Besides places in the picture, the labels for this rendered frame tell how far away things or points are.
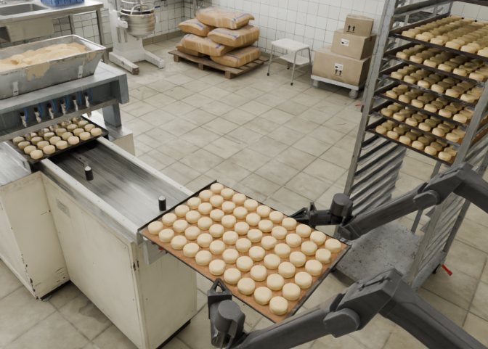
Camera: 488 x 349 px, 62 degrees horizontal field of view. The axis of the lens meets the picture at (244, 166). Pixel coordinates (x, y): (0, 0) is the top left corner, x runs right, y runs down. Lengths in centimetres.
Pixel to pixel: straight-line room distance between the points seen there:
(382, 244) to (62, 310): 194
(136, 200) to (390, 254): 163
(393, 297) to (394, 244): 203
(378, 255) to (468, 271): 65
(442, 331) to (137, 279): 125
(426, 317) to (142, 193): 133
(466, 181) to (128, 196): 130
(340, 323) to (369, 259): 183
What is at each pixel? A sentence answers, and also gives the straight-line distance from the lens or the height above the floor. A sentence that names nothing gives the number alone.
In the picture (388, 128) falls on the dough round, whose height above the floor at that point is 105.
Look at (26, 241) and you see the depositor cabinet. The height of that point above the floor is 49.
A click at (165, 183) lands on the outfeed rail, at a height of 88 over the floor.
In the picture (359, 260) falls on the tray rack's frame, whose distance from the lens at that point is 261.
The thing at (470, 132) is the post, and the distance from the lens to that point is 182.
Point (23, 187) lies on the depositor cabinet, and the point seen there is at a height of 79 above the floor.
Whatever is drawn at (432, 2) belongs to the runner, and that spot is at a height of 159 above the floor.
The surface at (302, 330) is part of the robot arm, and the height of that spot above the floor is 119.
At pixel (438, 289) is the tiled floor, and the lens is 286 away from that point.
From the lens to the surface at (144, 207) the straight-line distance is 175.
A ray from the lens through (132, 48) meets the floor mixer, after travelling 580.
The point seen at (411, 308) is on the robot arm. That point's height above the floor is 137.
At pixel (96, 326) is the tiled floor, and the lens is 245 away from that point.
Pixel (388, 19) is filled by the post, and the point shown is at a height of 156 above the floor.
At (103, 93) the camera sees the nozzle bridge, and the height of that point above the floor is 107.
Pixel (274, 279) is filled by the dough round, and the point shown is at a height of 102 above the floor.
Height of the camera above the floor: 194
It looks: 33 degrees down
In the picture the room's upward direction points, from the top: 4 degrees clockwise
